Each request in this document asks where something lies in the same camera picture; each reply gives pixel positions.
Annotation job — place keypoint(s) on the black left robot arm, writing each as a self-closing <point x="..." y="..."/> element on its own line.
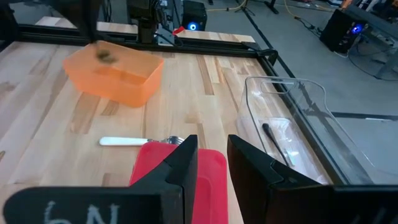
<point x="146" y="18"/>

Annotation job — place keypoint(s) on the red tag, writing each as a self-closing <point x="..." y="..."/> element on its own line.
<point x="178" y="30"/>

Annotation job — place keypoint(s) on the silver mounting bracket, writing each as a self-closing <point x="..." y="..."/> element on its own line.
<point x="164" y="35"/>

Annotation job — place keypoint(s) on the black computer with blue light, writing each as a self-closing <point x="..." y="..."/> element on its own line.
<point x="196" y="12"/>

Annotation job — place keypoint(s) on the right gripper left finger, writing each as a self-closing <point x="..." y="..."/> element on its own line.
<point x="180" y="174"/>

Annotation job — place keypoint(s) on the black clamp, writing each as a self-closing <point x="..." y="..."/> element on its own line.
<point x="267" y="54"/>

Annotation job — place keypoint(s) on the orange translucent plastic bin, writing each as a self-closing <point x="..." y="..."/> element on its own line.
<point x="124" y="87"/>

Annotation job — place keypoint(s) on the black fork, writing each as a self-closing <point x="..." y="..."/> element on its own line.
<point x="270" y="137"/>

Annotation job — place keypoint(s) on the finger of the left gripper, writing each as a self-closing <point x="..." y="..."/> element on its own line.
<point x="95" y="18"/>
<point x="87" y="18"/>

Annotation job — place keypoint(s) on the red plastic bin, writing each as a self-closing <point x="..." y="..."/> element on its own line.
<point x="211" y="186"/>

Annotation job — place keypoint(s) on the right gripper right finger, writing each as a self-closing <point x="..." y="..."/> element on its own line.
<point x="248" y="180"/>

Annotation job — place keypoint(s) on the black metal table frame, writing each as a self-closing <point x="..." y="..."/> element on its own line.
<point x="46" y="35"/>

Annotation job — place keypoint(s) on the grey-legged work desk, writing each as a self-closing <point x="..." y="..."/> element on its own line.
<point x="388" y="59"/>

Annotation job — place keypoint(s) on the black stand leg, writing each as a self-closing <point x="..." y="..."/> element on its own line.
<point x="271" y="6"/>

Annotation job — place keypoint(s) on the black computer tower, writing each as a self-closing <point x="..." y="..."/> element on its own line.
<point x="339" y="34"/>

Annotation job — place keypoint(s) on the clear plastic bin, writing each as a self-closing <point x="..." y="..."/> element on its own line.
<point x="311" y="93"/>

